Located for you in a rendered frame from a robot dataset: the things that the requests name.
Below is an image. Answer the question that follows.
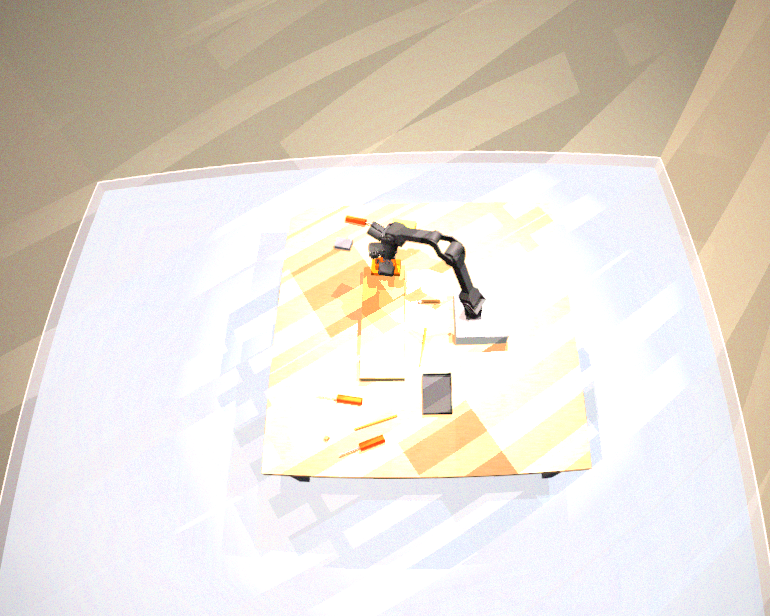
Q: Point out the tan wooden panel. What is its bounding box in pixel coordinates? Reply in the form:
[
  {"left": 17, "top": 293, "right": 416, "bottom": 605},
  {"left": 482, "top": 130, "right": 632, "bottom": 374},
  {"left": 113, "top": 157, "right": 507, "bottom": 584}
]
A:
[{"left": 359, "top": 265, "right": 405, "bottom": 381}]

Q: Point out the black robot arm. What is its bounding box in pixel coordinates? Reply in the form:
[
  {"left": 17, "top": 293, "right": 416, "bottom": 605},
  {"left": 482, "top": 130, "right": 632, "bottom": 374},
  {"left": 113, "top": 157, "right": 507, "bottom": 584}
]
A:
[{"left": 366, "top": 221, "right": 486, "bottom": 320}]

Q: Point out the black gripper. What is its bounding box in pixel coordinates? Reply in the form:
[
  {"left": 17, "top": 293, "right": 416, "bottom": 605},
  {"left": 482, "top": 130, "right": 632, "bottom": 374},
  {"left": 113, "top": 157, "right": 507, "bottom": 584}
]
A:
[{"left": 378, "top": 243, "right": 398, "bottom": 277}]

